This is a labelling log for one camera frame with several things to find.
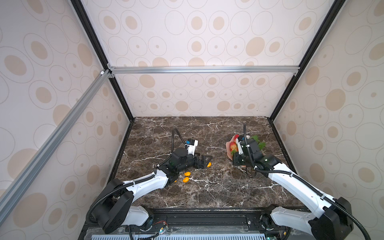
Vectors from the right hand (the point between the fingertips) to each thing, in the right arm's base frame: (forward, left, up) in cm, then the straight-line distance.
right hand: (233, 155), depth 82 cm
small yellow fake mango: (+1, +13, -13) cm, 18 cm away
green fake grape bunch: (+11, -20, -6) cm, 24 cm away
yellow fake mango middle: (-4, +26, -13) cm, 30 cm away
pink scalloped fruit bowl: (+13, 0, -9) cm, 16 cm away
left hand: (-3, +13, +4) cm, 14 cm away
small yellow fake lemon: (-8, +27, -13) cm, 31 cm away
